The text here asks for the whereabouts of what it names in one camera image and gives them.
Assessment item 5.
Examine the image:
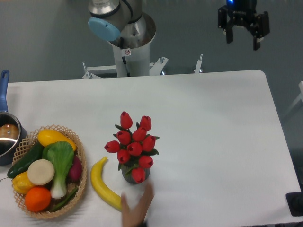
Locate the yellow squash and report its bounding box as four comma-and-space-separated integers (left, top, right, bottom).
37, 129, 77, 151

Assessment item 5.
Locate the yellow banana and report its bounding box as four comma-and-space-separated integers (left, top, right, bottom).
90, 157, 122, 211

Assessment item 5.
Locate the dark green cucumber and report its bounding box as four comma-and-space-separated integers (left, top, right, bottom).
7, 141, 44, 179

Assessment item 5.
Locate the blue saucepan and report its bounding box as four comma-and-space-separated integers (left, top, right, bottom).
0, 70, 27, 166

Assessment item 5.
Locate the red tulip bouquet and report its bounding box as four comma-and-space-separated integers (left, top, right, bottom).
104, 111, 159, 171

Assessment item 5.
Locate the yellow lemon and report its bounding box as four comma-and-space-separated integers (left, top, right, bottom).
12, 171, 36, 194

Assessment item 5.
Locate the blurred human hand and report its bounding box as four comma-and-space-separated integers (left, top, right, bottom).
121, 183, 154, 227

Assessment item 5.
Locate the green bean pod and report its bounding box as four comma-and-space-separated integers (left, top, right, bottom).
49, 188, 78, 212

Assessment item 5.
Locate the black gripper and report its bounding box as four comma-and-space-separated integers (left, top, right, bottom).
218, 0, 270, 51

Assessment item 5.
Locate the round beige bun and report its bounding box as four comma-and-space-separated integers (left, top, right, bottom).
27, 159, 55, 185

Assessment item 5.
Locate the woven wicker basket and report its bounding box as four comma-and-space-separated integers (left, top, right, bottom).
12, 125, 87, 219

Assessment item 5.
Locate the white metal robot stand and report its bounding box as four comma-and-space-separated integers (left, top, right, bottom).
82, 54, 203, 79

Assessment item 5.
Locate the black device at table edge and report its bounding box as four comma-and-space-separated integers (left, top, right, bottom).
285, 192, 303, 217

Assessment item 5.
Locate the dark grey ribbed vase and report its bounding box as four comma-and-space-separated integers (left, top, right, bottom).
121, 162, 150, 184

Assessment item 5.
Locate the orange fruit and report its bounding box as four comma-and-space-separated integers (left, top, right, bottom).
25, 186, 52, 212

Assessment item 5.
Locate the green bok choy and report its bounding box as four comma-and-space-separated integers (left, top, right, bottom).
42, 141, 74, 199

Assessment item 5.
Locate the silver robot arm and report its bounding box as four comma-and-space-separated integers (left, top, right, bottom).
88, 0, 270, 77

